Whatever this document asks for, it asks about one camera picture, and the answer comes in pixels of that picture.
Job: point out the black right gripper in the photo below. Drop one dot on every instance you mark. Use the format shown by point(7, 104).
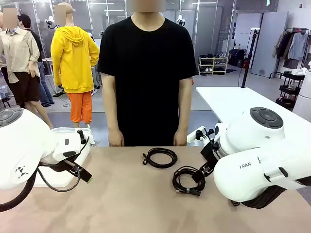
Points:
point(211, 154)

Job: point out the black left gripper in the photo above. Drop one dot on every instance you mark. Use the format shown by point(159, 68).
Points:
point(60, 167)

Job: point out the person's right forearm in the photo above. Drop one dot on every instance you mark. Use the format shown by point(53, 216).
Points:
point(111, 106)

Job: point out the person's left forearm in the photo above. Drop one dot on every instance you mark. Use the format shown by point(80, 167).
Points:
point(185, 106)

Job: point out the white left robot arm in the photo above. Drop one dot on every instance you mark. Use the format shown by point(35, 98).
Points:
point(19, 145)

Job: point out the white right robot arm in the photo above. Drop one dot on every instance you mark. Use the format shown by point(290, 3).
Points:
point(255, 174)

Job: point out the person's left hand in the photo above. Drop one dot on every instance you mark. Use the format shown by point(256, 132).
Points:
point(180, 139)

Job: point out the person's right hand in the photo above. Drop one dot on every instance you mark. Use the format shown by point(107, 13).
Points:
point(116, 139)

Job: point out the clear plastic storage bin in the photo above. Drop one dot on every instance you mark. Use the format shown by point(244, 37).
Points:
point(56, 179)

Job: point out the large white table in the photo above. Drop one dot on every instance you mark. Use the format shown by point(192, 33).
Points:
point(230, 102)

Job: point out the bystander in black cap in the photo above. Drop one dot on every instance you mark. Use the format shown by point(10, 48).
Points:
point(46, 85)

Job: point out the person in black t-shirt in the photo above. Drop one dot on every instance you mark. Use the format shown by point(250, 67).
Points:
point(148, 85)

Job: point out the white shoe rack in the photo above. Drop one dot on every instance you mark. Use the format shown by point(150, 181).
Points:
point(213, 65)

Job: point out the mannequin in yellow hoodie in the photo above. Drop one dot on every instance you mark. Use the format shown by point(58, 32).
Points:
point(73, 60)

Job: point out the black pole stand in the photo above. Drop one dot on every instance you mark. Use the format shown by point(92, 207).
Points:
point(246, 65)

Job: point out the black suitcase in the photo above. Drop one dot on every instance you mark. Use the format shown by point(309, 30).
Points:
point(234, 58)

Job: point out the black utility cart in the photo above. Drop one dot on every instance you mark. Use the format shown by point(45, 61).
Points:
point(290, 88)

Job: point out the mannequin in beige shirt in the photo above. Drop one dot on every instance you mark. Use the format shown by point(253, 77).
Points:
point(17, 55)

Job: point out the clothes rack with garments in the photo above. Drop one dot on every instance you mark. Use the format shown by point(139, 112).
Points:
point(296, 46)

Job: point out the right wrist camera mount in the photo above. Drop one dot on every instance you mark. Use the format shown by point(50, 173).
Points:
point(194, 136)

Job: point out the white rounded pedestal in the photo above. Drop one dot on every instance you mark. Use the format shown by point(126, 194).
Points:
point(305, 102)

